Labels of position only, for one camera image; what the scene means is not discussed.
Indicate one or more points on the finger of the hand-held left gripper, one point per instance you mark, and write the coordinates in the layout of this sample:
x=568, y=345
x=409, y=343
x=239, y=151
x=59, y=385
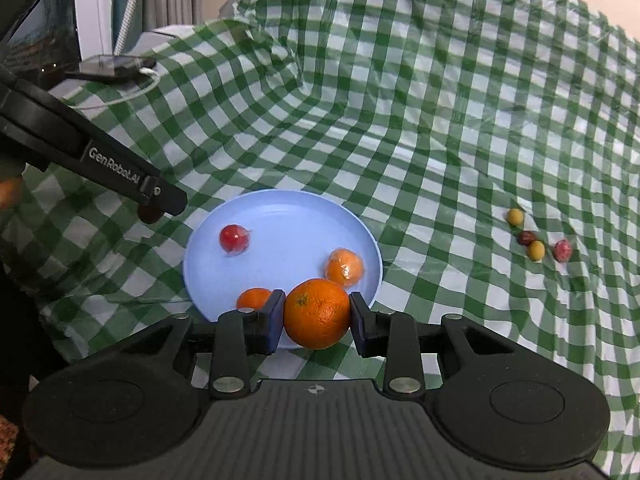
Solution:
x=120, y=165

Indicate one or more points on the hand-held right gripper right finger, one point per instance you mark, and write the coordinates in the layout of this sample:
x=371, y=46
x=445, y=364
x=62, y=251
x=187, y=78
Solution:
x=359, y=325

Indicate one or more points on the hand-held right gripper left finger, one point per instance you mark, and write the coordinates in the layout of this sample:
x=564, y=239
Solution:
x=275, y=322

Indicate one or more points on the plastic-wrapped orange tangerine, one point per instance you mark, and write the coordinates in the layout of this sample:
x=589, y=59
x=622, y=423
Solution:
x=344, y=266

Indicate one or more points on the light blue round plate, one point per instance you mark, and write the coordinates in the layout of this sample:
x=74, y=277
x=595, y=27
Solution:
x=285, y=230

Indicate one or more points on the black smartphone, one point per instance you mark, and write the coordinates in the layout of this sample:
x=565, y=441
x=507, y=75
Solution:
x=110, y=66

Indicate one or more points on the dark screen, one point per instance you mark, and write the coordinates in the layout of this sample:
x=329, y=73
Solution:
x=45, y=25

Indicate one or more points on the white mattress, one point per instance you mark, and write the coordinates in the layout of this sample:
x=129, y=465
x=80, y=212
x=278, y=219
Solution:
x=165, y=35

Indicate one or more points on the white dotted pole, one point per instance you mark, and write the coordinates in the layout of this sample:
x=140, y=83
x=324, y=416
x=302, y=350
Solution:
x=131, y=5

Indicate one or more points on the dark red small plum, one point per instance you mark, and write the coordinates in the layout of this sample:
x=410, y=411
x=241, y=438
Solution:
x=526, y=237

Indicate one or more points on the small yellow-green fruit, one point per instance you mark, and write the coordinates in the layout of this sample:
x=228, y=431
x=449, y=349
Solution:
x=515, y=217
x=536, y=251

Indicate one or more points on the pink-red small fruit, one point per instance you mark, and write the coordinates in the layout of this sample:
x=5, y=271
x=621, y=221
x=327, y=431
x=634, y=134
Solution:
x=562, y=250

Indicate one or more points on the green checked tablecloth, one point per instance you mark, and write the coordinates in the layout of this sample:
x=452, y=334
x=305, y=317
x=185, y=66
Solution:
x=400, y=110

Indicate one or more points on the white frame panel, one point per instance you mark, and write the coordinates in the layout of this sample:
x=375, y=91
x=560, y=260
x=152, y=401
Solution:
x=92, y=5

